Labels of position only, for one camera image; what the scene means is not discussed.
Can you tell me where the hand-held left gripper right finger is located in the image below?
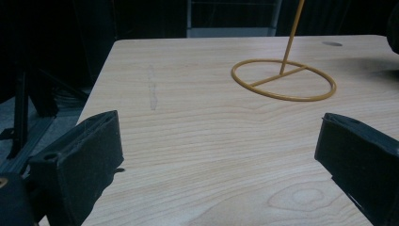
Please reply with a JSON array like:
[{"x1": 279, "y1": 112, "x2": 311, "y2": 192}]
[{"x1": 314, "y1": 112, "x2": 399, "y2": 226}]

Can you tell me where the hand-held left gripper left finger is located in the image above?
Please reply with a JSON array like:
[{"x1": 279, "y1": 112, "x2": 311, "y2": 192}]
[{"x1": 27, "y1": 109, "x2": 125, "y2": 226}]

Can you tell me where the dark rounded object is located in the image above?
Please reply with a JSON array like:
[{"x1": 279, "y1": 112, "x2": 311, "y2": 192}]
[{"x1": 386, "y1": 4, "x2": 399, "y2": 55}]

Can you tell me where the black metal stand frame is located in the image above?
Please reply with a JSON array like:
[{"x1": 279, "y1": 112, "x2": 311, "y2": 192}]
[{"x1": 0, "y1": 67, "x2": 90, "y2": 174}]

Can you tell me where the yellow wire stand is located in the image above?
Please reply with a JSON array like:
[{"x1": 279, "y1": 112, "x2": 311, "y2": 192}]
[{"x1": 231, "y1": 0, "x2": 337, "y2": 103}]

